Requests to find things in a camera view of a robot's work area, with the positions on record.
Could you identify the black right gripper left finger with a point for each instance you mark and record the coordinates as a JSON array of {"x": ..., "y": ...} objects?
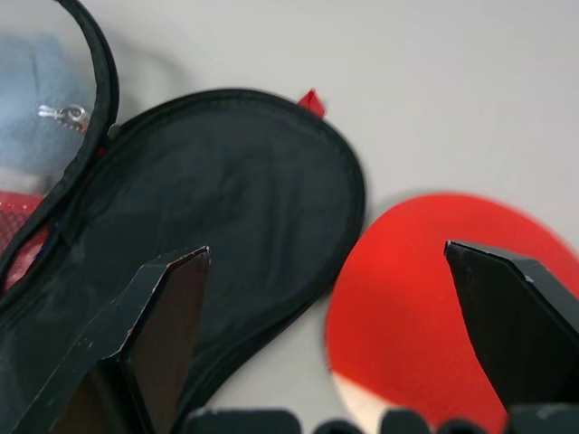
[{"x": 149, "y": 325}]

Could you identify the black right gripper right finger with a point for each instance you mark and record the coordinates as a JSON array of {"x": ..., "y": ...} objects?
[{"x": 511, "y": 325}]

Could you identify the silver zipper pull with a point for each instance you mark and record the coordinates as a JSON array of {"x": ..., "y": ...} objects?
[{"x": 63, "y": 115}]

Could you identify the red table tennis paddle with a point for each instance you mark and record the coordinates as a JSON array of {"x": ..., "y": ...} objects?
[{"x": 398, "y": 298}]

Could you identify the black paddle case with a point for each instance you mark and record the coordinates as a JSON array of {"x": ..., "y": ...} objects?
[{"x": 217, "y": 190}]

